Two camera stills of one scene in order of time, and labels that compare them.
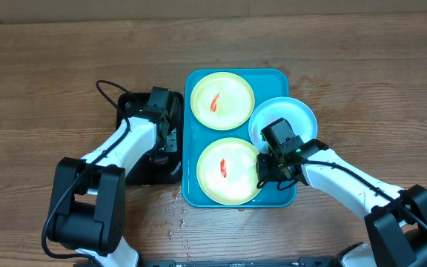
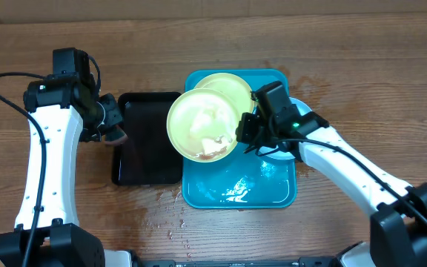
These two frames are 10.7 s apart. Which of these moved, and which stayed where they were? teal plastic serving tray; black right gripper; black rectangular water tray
Moved: black right gripper
Stayed: teal plastic serving tray; black rectangular water tray
